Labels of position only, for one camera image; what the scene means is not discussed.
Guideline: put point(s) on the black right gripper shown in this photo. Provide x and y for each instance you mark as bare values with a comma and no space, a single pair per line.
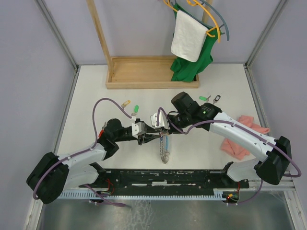
172,130

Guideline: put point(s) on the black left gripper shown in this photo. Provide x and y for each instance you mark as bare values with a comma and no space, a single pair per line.
147,137

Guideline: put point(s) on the metal keyring holder with keys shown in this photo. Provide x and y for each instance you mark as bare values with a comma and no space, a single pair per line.
163,145

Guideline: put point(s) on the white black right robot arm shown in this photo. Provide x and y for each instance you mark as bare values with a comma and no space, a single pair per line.
272,156

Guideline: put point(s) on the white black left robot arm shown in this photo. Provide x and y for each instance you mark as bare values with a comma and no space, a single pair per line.
55,174

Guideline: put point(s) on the key with light green tag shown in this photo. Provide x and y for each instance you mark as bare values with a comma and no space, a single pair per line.
135,111

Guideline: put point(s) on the key with yellow tag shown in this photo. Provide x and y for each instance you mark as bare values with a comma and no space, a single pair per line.
127,102

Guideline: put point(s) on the wooden clothes rack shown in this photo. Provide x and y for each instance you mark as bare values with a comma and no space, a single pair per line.
139,72

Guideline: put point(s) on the key with black tag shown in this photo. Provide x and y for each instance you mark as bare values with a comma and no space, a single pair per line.
216,99

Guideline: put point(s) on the green shirt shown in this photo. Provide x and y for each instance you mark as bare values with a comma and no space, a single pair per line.
186,71

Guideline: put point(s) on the pink cloth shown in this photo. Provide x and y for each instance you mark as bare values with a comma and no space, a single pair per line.
235,147

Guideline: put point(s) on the white towel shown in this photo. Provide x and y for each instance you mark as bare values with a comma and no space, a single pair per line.
188,39

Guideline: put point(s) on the yellow clothes hanger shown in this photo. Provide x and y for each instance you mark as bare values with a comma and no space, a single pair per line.
208,20

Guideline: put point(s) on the grey clothes hanger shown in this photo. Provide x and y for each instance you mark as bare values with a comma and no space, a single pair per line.
175,8

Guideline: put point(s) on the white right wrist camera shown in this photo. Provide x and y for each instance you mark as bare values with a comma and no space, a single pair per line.
159,120

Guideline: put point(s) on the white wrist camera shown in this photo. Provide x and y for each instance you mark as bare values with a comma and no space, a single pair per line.
159,120
138,129

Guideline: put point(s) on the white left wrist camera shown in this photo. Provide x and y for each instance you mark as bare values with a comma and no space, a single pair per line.
138,129

